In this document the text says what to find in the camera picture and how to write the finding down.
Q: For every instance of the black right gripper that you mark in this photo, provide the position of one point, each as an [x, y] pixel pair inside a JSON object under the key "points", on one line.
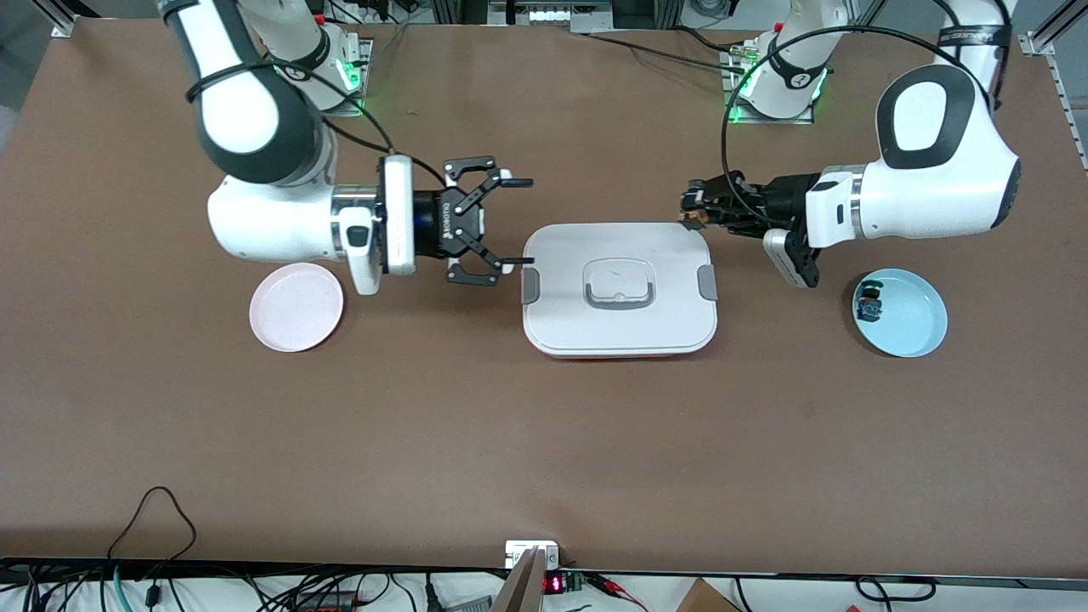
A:
{"points": [[429, 223]]}

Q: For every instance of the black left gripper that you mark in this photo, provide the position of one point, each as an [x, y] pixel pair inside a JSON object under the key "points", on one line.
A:
{"points": [[784, 197]]}

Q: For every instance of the orange push-button switch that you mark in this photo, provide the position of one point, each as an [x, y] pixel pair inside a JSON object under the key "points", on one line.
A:
{"points": [[693, 219]]}

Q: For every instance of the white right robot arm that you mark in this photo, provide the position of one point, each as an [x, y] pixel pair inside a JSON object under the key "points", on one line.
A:
{"points": [[246, 110]]}

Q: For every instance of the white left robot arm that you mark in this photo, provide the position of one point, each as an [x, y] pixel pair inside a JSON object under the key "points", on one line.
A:
{"points": [[935, 170]]}

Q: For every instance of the white lidded storage box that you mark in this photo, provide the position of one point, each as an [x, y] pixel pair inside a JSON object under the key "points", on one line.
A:
{"points": [[561, 323]]}

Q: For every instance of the pink round plate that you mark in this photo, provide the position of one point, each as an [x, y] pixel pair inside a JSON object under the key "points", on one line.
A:
{"points": [[297, 308]]}

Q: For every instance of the white power strip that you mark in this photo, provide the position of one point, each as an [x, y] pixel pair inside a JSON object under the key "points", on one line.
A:
{"points": [[548, 15]]}

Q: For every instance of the light blue round plate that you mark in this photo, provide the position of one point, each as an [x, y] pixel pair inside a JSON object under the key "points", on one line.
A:
{"points": [[914, 323]]}

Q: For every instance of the white socket block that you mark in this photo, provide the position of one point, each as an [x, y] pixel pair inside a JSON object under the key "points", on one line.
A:
{"points": [[518, 552]]}

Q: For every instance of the perforated metal strip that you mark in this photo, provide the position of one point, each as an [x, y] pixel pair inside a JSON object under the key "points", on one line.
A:
{"points": [[1073, 119]]}

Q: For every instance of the red LED display module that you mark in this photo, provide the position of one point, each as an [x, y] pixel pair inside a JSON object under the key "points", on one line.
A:
{"points": [[554, 584]]}

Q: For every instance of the red black test leads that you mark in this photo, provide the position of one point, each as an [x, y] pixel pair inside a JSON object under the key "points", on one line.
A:
{"points": [[616, 591]]}

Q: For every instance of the brown cardboard piece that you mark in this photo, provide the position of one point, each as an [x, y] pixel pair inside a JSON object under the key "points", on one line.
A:
{"points": [[705, 599]]}

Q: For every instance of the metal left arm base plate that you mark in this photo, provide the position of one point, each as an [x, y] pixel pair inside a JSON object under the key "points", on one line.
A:
{"points": [[769, 120]]}

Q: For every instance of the green push-button switch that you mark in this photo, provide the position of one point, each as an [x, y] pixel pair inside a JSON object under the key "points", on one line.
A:
{"points": [[869, 308]]}

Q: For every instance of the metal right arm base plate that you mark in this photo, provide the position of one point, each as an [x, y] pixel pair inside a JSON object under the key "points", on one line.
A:
{"points": [[353, 109]]}

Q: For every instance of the aluminium frame profile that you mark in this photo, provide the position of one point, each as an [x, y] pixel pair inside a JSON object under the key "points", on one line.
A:
{"points": [[1041, 38], [64, 21]]}

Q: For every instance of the grey aluminium post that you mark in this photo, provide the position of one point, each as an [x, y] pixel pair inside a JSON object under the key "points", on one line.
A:
{"points": [[520, 591]]}

